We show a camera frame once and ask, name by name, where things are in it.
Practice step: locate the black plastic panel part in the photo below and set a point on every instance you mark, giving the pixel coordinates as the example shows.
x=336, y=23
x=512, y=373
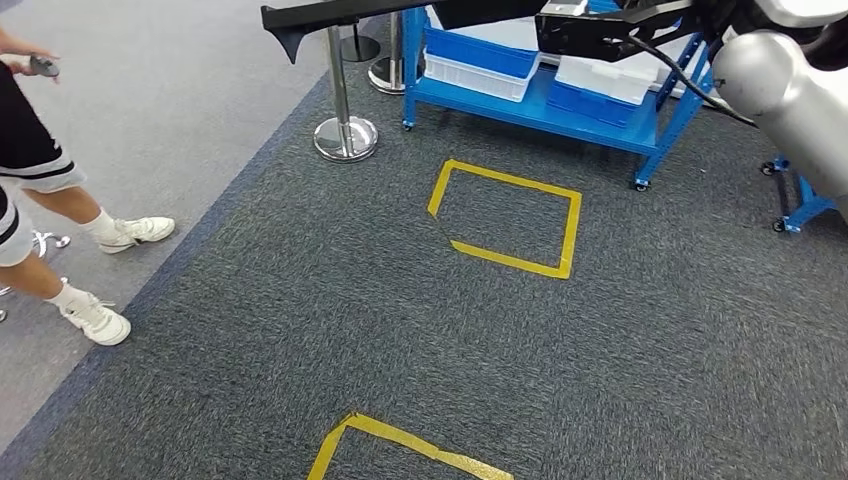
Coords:
x=344, y=13

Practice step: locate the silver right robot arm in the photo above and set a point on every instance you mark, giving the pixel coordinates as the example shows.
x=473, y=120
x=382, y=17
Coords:
x=788, y=99

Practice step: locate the blue metal shelf rack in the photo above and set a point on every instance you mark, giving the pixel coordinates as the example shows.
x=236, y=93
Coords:
x=530, y=112
x=805, y=205

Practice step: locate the white plastic crate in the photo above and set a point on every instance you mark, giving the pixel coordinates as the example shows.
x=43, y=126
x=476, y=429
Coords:
x=477, y=79
x=616, y=76

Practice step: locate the blue plastic crate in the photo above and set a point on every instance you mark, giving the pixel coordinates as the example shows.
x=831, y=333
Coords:
x=590, y=106
x=477, y=53

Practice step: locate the clear white storage bin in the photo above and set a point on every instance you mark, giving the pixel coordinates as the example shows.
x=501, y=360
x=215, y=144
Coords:
x=490, y=33

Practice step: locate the person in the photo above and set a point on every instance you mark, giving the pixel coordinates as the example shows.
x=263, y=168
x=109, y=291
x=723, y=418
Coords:
x=26, y=146

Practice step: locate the small dark handheld device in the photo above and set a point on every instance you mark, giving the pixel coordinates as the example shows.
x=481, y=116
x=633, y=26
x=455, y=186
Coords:
x=43, y=66

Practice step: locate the black thin stanchion post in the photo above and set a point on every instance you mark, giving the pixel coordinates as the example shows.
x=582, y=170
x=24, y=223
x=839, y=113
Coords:
x=361, y=50

